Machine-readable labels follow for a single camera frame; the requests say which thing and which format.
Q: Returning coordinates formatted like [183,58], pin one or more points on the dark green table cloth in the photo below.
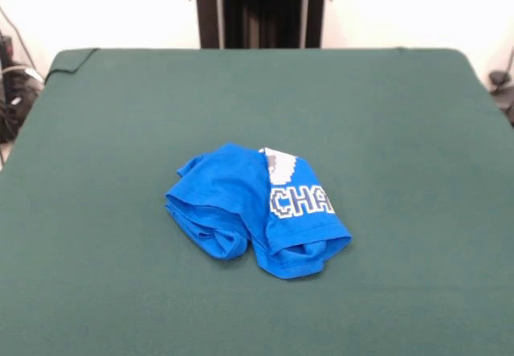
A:
[120,131]

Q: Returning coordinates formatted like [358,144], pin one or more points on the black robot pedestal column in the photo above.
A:
[261,10]

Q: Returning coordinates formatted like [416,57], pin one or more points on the black floor stand base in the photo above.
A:
[502,91]
[12,107]

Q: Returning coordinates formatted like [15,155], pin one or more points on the blue printed t-shirt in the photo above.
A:
[225,187]

